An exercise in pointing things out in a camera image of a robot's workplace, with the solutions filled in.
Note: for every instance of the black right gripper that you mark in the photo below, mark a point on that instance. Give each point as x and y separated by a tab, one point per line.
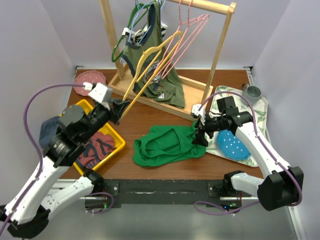
200	139

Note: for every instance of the pink clothes hanger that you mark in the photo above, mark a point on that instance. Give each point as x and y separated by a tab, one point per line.
190	29

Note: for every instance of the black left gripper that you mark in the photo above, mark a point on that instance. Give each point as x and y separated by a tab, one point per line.
116	108

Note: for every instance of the green clothes hanger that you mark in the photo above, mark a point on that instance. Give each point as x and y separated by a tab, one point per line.
133	20

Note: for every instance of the black white striped garment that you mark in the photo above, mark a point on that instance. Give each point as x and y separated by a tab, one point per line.
136	37

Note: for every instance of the pink polka dot plate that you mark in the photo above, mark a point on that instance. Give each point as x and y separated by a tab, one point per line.
89	76

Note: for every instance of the wooden clothes rack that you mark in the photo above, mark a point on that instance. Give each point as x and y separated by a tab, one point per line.
195	92

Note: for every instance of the blue grey shirt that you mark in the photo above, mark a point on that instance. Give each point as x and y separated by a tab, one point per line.
48	130

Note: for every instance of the blue polka dot plate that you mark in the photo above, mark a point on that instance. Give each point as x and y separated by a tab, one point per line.
231	146

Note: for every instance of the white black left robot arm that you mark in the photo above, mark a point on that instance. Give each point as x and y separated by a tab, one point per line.
28	214

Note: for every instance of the grey metal mug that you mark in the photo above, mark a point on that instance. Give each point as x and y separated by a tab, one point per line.
251	93

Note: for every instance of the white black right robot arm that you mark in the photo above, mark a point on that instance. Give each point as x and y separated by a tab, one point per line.
281	184

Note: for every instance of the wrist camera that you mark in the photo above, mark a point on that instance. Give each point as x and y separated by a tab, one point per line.
198	112
99	92

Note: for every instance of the red navy tank top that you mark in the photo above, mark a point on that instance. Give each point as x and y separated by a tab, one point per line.
98	147

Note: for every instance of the olive green tank top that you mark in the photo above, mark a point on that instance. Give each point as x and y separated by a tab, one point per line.
168	90

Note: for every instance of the yellow clothes hanger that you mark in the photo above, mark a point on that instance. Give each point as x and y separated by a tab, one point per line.
139	74

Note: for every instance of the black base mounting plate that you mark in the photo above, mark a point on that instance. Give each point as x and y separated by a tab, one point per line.
166	192

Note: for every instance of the yellow plastic bin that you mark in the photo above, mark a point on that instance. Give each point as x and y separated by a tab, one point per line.
119	144

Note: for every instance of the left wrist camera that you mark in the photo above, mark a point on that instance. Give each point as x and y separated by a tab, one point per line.
99	92

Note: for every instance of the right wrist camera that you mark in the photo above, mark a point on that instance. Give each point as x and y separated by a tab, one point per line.
198	112

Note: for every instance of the light blue clothes hanger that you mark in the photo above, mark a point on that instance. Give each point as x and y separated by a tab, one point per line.
161	4

